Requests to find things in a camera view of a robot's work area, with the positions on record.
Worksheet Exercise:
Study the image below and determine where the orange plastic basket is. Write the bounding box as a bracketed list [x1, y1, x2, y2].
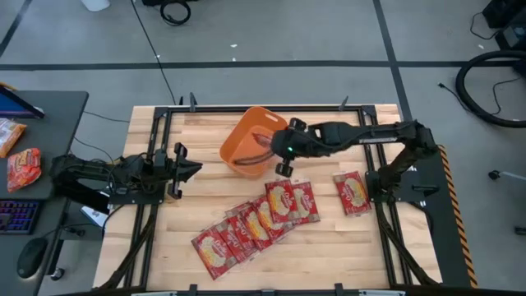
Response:
[219, 105, 288, 178]

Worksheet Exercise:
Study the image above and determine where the thin dark curved strip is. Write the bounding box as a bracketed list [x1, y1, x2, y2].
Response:
[233, 151, 275, 167]

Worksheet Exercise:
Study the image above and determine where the thick black hose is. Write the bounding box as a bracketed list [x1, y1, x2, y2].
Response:
[454, 49, 526, 129]

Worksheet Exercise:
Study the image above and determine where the thin black cable with plug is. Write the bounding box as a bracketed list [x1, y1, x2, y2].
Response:
[437, 76, 513, 117]

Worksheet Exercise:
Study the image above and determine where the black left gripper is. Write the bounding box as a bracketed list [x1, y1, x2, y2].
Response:
[152, 141, 204, 201]

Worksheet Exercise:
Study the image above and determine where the monitor with blue screen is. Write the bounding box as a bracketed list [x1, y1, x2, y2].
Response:
[0, 81, 46, 120]

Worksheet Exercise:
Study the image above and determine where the black desk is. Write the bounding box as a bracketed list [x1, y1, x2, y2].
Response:
[0, 90, 90, 296]

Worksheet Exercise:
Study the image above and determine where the long thin black cable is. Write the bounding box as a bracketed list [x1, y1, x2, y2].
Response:
[129, 0, 178, 106]

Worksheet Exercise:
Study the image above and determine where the black backlit keyboard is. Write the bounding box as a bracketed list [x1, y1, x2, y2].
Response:
[0, 199, 42, 236]

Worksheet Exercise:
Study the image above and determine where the black computer mouse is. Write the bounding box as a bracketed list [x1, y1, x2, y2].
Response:
[16, 237, 49, 280]

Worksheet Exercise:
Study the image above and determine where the orange red snack bag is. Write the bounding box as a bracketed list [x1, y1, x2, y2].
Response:
[6, 147, 44, 194]

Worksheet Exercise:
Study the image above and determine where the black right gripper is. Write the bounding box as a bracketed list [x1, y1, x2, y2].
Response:
[251, 117, 322, 178]

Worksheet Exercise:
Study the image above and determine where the orange white snack bag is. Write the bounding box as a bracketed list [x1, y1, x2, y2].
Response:
[0, 118, 28, 159]

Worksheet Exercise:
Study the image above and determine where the white card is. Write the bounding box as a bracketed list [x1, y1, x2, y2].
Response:
[80, 205, 108, 229]

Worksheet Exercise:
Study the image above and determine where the black platform with hazard stripe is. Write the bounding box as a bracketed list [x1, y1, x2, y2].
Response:
[404, 143, 480, 289]

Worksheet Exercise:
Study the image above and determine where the black aluminium table frame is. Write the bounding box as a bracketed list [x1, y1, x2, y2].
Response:
[98, 92, 443, 296]

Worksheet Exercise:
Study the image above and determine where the coiled black cable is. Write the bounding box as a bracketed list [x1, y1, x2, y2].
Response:
[159, 0, 192, 27]

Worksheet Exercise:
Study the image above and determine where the grey chair leg with caster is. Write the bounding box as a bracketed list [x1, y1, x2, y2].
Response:
[487, 169, 526, 183]

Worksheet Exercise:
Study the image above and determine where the black equipment case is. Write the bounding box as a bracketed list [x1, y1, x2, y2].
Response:
[482, 0, 526, 51]

